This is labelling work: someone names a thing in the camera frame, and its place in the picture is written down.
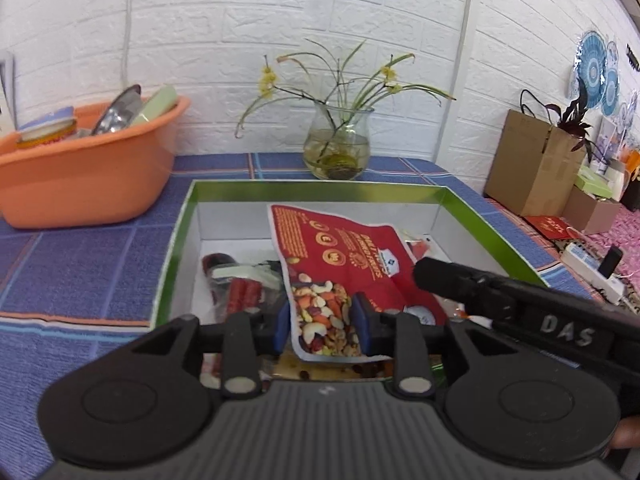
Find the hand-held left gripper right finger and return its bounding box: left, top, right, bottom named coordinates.
left=350, top=294, right=531, bottom=403

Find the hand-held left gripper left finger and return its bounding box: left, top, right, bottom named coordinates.
left=131, top=302, right=292, bottom=401

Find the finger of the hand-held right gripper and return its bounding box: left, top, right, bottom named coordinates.
left=412, top=257, right=516, bottom=322

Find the small red white packet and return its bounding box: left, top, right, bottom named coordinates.
left=400, top=232, right=437, bottom=262

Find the dark red dates packet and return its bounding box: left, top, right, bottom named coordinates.
left=201, top=252, right=288, bottom=321

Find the red mixed nut packet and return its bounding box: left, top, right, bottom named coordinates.
left=267, top=203, right=448, bottom=363

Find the green cardboard box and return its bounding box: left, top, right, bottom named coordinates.
left=149, top=179, right=558, bottom=386

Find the white power strip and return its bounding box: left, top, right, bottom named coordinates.
left=560, top=241, right=628, bottom=306

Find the red checked cloth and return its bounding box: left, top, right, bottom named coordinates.
left=482, top=195, right=640, bottom=311

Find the black plug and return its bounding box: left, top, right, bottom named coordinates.
left=599, top=245, right=624, bottom=280

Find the red envelope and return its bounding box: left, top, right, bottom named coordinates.
left=522, top=214, right=571, bottom=241

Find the small cardboard box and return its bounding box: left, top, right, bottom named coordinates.
left=562, top=185, right=623, bottom=236

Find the brown paper bag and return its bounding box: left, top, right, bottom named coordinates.
left=484, top=89, right=591, bottom=217

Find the glass vase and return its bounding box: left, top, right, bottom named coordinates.
left=303, top=100, right=375, bottom=181

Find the blue checked tablecloth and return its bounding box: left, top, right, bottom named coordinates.
left=0, top=152, right=596, bottom=480

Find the orange plastic basin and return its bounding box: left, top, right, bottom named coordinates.
left=0, top=95, right=192, bottom=230

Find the yellow flowering plant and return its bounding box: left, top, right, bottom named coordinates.
left=235, top=39, right=457, bottom=161

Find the blue patterned decorative plate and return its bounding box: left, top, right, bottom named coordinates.
left=600, top=40, right=622, bottom=118
left=569, top=30, right=608, bottom=111

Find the light green plastic lid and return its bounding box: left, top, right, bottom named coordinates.
left=129, top=85, right=178, bottom=128

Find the metal bowl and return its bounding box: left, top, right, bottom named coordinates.
left=91, top=85, right=143, bottom=136

